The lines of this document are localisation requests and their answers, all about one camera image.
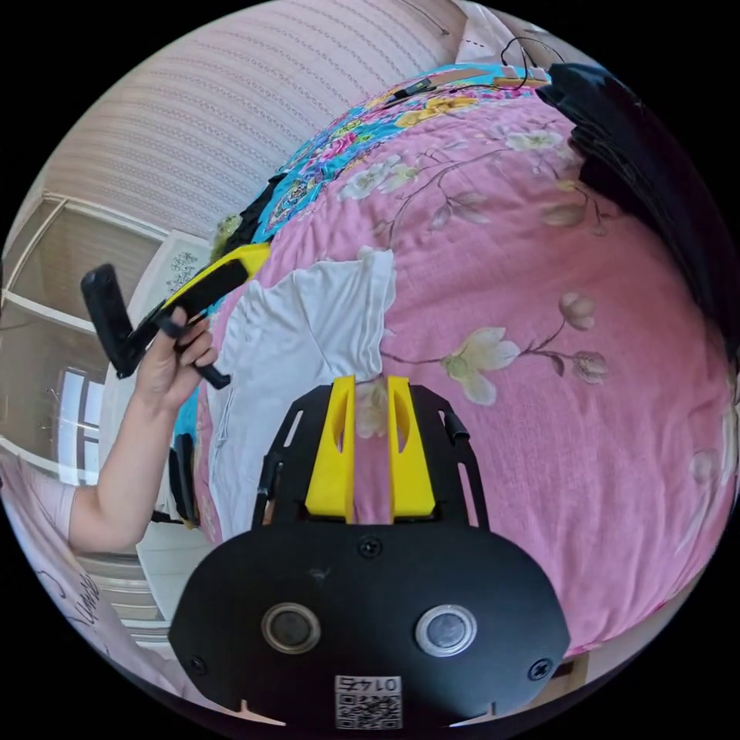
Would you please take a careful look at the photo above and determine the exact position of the window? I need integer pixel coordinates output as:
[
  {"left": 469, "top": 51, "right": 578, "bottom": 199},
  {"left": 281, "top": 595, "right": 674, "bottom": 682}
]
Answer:
[{"left": 0, "top": 193, "right": 172, "bottom": 488}]

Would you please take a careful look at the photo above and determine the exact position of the pile of clothes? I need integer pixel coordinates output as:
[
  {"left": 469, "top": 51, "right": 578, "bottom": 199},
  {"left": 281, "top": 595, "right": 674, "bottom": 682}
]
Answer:
[{"left": 534, "top": 61, "right": 740, "bottom": 409}]

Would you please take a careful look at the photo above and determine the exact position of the person's left forearm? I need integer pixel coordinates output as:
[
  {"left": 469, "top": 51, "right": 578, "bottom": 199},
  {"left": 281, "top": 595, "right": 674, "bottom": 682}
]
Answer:
[{"left": 68, "top": 390, "right": 202, "bottom": 555}]

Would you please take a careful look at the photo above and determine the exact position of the person's body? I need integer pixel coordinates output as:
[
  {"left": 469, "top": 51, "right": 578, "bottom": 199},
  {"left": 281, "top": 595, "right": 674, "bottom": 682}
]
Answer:
[{"left": 0, "top": 453, "right": 195, "bottom": 713}]

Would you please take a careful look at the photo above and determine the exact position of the black cable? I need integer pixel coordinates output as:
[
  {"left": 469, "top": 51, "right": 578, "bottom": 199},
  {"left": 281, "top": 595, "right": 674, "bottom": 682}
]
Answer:
[{"left": 500, "top": 36, "right": 567, "bottom": 93}]

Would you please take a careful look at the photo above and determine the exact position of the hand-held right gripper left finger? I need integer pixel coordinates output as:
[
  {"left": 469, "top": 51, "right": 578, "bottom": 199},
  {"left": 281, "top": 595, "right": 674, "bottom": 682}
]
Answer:
[{"left": 304, "top": 374, "right": 356, "bottom": 519}]

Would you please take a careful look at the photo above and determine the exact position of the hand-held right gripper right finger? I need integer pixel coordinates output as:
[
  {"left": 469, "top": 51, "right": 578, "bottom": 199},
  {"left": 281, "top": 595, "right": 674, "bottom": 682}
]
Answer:
[{"left": 387, "top": 375, "right": 436, "bottom": 519}]

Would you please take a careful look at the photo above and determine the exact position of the bed with pink floral quilt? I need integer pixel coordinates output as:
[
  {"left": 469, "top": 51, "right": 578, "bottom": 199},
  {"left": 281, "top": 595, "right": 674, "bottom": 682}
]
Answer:
[{"left": 172, "top": 60, "right": 738, "bottom": 661}]

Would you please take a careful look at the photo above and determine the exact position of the white short sleeve shirt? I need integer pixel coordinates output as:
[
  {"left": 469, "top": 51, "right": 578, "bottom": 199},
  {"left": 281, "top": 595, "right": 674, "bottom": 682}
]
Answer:
[{"left": 206, "top": 245, "right": 399, "bottom": 546}]

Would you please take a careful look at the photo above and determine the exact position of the person's left hand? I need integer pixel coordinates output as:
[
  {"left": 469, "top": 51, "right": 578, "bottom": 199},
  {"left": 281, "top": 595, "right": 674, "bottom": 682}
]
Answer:
[{"left": 133, "top": 306, "right": 219, "bottom": 412}]

